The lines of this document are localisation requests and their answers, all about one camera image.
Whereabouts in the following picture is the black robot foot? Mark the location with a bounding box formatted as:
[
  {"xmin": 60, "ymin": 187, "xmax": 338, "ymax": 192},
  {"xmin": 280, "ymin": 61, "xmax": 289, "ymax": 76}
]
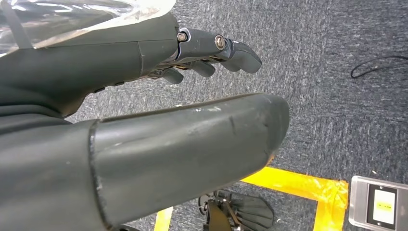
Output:
[{"xmin": 197, "ymin": 190, "xmax": 275, "ymax": 231}]

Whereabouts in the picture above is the yellow floor tape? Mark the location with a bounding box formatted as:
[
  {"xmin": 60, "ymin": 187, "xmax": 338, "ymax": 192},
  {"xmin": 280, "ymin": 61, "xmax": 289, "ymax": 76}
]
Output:
[{"xmin": 153, "ymin": 166, "xmax": 350, "ymax": 231}]

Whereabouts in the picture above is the silver floor socket box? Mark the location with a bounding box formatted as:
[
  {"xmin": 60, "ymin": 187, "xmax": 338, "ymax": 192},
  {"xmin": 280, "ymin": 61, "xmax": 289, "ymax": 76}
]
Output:
[{"xmin": 348, "ymin": 175, "xmax": 408, "ymax": 231}]

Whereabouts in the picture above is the black floor cable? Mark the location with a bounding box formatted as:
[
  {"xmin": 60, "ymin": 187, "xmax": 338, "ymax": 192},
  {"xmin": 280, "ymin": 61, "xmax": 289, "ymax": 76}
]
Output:
[{"xmin": 350, "ymin": 55, "xmax": 408, "ymax": 79}]

